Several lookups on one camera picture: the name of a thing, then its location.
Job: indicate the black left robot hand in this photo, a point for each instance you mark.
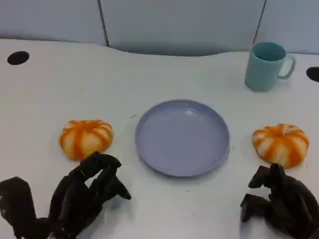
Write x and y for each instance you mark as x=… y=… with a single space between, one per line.
x=72 y=199

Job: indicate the orange and white bread roll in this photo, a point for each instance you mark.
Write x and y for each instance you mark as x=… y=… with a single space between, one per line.
x=84 y=139
x=280 y=147

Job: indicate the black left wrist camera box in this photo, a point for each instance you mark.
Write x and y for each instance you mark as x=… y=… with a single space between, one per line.
x=17 y=204

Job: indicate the pale green mug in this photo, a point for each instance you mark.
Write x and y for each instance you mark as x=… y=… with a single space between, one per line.
x=261 y=72

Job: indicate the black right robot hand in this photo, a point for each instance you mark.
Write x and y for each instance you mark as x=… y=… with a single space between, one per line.
x=294 y=209

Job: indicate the lilac plate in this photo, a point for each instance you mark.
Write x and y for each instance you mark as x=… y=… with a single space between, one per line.
x=182 y=139

